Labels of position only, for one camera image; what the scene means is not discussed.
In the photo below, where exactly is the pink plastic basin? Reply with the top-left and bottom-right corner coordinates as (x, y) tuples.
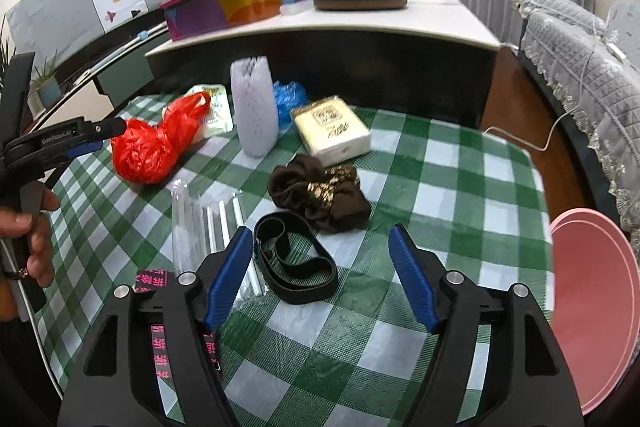
(548, 208), (640, 417)

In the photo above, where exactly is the television with grey cover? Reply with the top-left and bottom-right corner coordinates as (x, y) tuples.
(5, 0), (206, 78)

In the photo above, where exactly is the person's left hand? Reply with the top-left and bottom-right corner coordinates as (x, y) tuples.
(0, 186), (62, 290)

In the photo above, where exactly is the white power cable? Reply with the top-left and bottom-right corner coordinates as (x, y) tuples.
(482, 27), (608, 152)

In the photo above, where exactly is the small potted plant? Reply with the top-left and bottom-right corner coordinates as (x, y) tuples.
(27, 52), (63, 108)

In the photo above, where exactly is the dark television cabinet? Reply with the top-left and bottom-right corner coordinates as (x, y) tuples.
(50, 22), (171, 110)

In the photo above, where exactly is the green snack packet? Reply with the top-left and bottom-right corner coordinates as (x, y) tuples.
(182, 84), (235, 138)

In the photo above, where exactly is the white top coffee table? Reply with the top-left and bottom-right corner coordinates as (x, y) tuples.
(145, 0), (502, 130)

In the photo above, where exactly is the clear straw packet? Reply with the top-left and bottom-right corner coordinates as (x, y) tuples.
(200, 189), (266, 300)

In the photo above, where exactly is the brown gold scrunchie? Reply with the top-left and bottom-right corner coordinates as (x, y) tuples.
(267, 154), (372, 234)

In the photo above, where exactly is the sofa with grey quilted cover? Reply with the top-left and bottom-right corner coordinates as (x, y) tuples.
(510, 0), (640, 248)

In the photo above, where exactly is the beige tissue pack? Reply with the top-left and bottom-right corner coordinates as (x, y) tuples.
(291, 96), (372, 168)

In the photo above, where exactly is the black ribbon pink print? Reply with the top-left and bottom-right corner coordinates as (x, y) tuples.
(135, 268), (223, 380)

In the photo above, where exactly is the black elastic band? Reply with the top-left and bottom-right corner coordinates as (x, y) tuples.
(253, 211), (339, 305)

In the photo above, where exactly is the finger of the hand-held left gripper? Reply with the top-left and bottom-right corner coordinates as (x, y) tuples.
(60, 140), (105, 161)
(74, 116), (129, 142)

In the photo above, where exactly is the blue plastic bag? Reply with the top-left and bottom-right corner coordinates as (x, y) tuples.
(271, 80), (308, 128)

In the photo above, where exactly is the colourful box pink lid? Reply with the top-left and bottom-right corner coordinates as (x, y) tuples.
(160, 0), (321, 42)

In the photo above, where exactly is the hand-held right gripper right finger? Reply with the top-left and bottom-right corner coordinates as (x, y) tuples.
(388, 224), (586, 427)

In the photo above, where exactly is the clear plastic wrapper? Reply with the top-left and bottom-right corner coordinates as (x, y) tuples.
(170, 179), (203, 275)

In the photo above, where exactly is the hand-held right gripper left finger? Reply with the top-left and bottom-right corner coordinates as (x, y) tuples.
(56, 226), (254, 427)

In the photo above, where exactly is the white foam net sleeve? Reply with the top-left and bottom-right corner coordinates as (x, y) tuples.
(230, 57), (280, 158)

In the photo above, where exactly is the green checkered tablecloth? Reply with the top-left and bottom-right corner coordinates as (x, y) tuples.
(30, 93), (556, 427)

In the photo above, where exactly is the red plastic bag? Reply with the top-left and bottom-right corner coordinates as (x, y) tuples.
(110, 91), (212, 185)

